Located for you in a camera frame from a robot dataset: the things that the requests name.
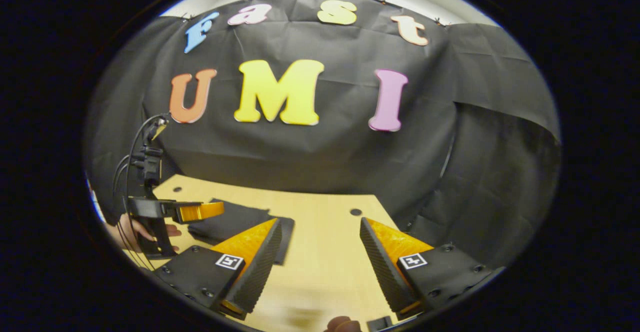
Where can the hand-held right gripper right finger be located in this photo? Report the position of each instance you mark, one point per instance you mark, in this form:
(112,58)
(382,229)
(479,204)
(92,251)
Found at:
(387,272)

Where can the black jeans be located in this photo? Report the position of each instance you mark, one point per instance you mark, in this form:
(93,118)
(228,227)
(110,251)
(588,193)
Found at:
(240,219)

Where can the black backdrop cloth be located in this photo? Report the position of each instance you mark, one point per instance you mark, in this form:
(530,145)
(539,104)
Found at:
(325,157)

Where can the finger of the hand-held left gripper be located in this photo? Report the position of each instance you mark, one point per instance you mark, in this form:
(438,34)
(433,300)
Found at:
(200,212)

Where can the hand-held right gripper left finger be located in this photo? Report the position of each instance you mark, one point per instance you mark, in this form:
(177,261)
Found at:
(257,272)

